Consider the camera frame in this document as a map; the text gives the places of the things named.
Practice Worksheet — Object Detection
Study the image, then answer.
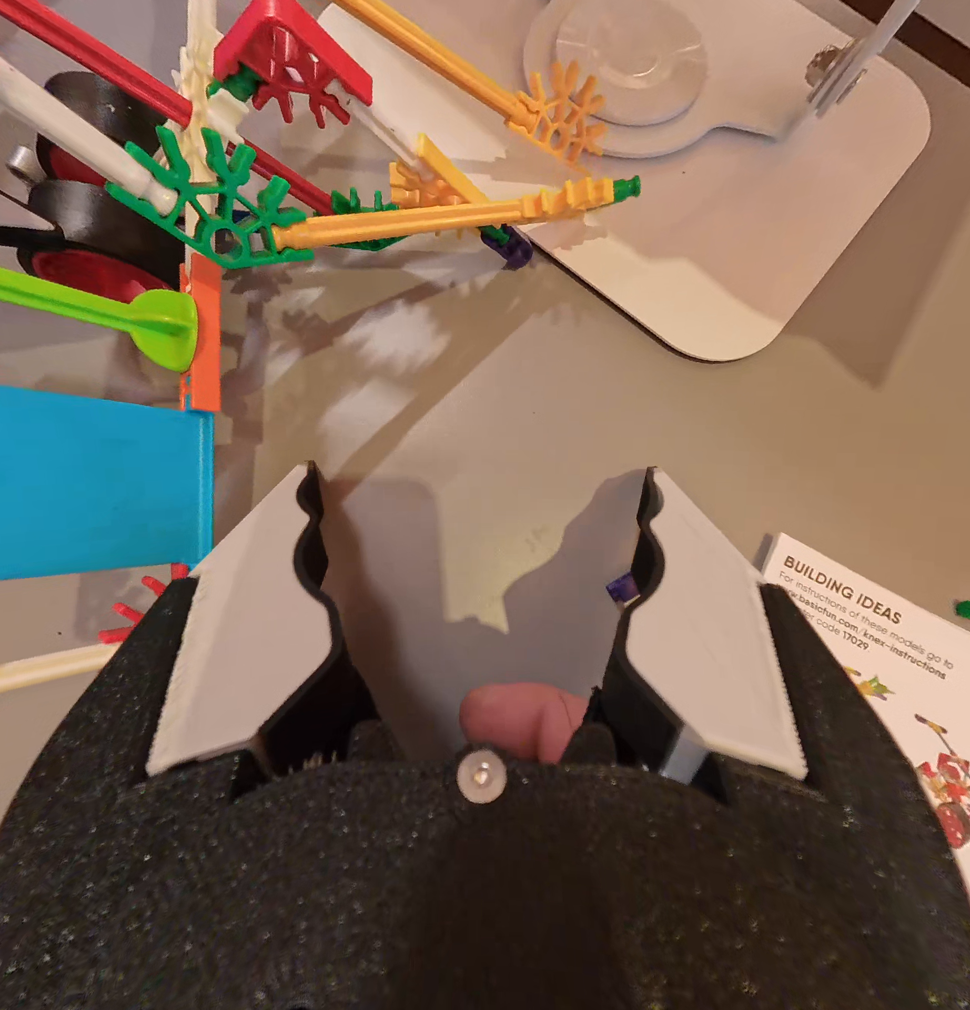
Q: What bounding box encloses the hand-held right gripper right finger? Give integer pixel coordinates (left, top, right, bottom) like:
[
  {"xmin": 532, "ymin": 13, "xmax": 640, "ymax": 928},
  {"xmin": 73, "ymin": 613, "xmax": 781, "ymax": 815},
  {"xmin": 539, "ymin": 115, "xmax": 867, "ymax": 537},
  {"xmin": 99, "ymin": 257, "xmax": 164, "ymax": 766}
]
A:
[{"xmin": 598, "ymin": 464, "xmax": 810, "ymax": 784}]

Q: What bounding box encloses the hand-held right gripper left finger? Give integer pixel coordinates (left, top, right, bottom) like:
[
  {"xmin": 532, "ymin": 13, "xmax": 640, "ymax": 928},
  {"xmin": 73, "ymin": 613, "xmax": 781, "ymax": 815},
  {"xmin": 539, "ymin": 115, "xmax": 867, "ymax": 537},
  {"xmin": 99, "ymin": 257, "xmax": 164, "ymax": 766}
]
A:
[{"xmin": 144, "ymin": 460, "xmax": 353, "ymax": 780}]

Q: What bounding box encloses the colourful rod and connector model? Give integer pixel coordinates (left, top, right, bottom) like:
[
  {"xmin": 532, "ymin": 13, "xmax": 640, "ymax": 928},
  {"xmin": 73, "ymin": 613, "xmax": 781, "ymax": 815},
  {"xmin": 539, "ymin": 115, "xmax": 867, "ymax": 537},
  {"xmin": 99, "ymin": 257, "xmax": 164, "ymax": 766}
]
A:
[{"xmin": 0, "ymin": 0, "xmax": 642, "ymax": 715}]

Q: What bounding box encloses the person's right hand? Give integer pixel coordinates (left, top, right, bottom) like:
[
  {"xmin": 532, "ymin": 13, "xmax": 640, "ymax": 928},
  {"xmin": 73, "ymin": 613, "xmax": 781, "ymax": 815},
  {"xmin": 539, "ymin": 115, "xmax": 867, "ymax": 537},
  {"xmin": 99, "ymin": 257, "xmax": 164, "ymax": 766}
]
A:
[{"xmin": 460, "ymin": 682, "xmax": 592, "ymax": 765}]

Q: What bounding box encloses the illustrated instruction booklet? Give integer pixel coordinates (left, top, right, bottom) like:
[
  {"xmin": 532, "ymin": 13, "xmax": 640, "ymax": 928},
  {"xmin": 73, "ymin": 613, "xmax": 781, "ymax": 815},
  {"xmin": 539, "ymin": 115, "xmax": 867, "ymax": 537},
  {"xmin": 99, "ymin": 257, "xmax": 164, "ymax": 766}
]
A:
[{"xmin": 761, "ymin": 532, "xmax": 970, "ymax": 944}]

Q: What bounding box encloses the white document stand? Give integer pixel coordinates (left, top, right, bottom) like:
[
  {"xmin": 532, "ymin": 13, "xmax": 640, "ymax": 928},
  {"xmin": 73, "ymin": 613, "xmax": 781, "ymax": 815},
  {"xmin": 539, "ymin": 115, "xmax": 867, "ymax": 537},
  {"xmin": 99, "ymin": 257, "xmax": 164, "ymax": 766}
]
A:
[{"xmin": 315, "ymin": 0, "xmax": 932, "ymax": 364}]

